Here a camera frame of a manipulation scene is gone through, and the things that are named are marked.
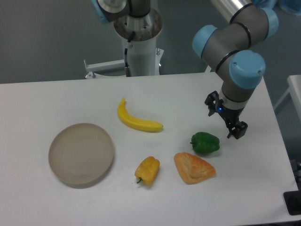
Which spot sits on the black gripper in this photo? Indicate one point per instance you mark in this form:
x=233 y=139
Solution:
x=230 y=114

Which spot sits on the yellow bell pepper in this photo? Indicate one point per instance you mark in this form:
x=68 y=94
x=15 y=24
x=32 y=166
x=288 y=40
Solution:
x=147 y=171

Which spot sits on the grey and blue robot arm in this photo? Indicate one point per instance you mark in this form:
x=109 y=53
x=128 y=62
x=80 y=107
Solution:
x=226 y=51

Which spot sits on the green bell pepper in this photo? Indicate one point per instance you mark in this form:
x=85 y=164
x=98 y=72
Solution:
x=203 y=142

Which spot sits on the orange triangular pastry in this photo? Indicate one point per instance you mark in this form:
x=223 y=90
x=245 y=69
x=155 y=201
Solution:
x=193 y=169

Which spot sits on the white side table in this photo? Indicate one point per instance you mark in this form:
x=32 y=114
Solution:
x=293 y=92

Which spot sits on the yellow banana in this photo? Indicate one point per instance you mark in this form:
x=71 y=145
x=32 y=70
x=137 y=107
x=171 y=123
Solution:
x=136 y=123

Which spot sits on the black device at edge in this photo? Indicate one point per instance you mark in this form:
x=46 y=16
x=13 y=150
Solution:
x=293 y=202

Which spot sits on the blue plastic bags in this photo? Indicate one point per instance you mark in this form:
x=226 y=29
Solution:
x=292 y=7

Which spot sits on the beige round plate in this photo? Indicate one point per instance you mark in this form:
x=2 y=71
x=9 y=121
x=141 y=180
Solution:
x=81 y=155

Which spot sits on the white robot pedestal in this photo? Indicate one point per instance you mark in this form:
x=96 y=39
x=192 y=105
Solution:
x=141 y=56

